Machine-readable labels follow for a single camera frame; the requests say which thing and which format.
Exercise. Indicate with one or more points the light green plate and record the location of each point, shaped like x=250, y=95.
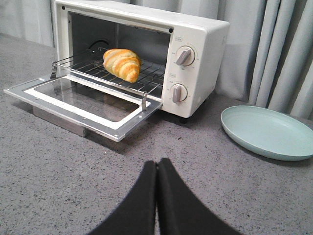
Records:
x=268, y=133

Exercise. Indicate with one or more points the oven glass door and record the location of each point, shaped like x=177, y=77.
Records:
x=82, y=104

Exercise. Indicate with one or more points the grey curtain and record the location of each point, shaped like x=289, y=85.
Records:
x=260, y=63

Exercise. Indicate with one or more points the golden croissant bread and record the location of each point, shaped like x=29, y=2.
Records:
x=122, y=63

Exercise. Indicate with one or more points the oven knob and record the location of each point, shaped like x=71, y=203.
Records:
x=185, y=56
x=178, y=93

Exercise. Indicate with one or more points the white toaster oven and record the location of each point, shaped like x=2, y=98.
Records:
x=154, y=35

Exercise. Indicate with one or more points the upper oven knob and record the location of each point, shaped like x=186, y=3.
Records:
x=185, y=56

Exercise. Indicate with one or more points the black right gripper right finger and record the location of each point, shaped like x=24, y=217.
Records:
x=180, y=212

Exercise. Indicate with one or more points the lower oven knob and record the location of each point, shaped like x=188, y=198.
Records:
x=178, y=93

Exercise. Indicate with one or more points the metal wire oven rack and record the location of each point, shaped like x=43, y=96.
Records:
x=88, y=65

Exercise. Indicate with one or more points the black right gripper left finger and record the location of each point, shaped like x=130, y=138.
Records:
x=135, y=215

